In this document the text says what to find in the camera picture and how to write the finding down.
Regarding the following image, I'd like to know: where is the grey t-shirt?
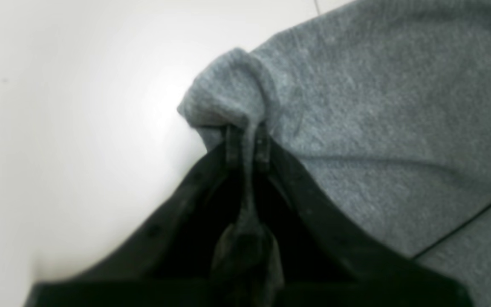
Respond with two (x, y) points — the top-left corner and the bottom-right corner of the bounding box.
(179, 0), (491, 307)

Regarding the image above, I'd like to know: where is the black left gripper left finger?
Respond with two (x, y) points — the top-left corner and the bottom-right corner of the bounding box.
(25, 126), (243, 307)

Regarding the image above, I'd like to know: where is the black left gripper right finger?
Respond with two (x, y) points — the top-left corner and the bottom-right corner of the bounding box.
(254, 124), (472, 307)

